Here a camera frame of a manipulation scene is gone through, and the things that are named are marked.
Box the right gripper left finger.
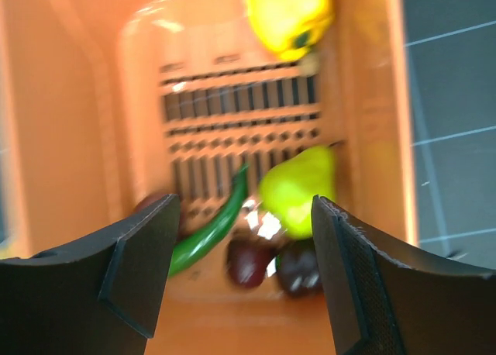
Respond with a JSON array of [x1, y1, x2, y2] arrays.
[[1, 195, 180, 354]]

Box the small green fruit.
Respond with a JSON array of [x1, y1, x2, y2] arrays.
[[168, 164, 249, 277]]

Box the dark purple plum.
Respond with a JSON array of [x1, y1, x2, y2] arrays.
[[226, 239, 276, 289], [276, 239, 322, 298]]

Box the green apple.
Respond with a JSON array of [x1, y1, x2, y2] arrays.
[[258, 145, 337, 240]]

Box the yellow bell pepper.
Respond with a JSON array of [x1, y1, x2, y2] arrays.
[[245, 0, 335, 62]]

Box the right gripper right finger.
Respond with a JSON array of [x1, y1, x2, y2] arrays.
[[312, 196, 495, 354]]

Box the orange plastic basket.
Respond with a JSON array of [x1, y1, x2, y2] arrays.
[[1, 0, 418, 354]]

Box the black grid mat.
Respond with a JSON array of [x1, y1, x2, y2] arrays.
[[403, 0, 495, 268]]

